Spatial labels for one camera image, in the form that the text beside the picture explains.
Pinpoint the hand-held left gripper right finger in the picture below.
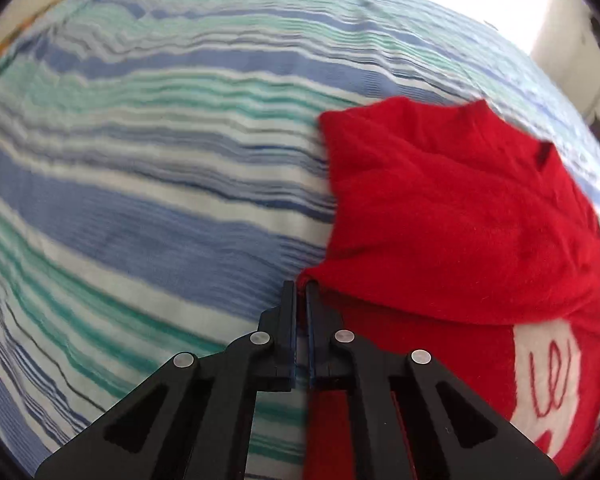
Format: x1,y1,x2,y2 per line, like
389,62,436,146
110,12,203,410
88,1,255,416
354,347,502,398
305,282,564,480

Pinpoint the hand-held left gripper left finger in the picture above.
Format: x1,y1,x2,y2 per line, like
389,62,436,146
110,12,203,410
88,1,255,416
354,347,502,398
33,280,298,480

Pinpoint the red sweater with white patch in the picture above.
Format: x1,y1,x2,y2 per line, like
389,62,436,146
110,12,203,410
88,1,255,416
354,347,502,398
297,97,600,480

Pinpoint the blue green striped blanket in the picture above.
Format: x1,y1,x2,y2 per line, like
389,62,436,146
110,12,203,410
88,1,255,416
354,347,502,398
0,0,600,480

